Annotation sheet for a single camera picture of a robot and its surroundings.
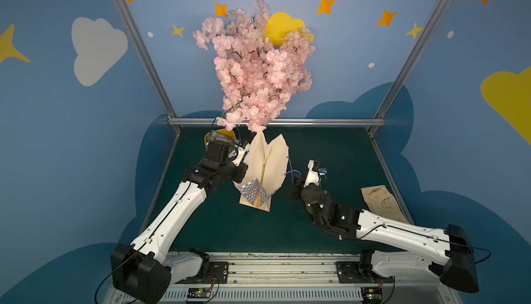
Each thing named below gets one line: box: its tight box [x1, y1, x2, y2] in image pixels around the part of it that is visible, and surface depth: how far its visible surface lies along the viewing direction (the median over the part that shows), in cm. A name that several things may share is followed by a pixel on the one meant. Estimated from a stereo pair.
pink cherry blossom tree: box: [192, 0, 316, 133], surface depth 69 cm
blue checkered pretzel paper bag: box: [233, 131, 290, 213], surface depth 84 cm
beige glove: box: [360, 185, 412, 224], surface depth 95 cm
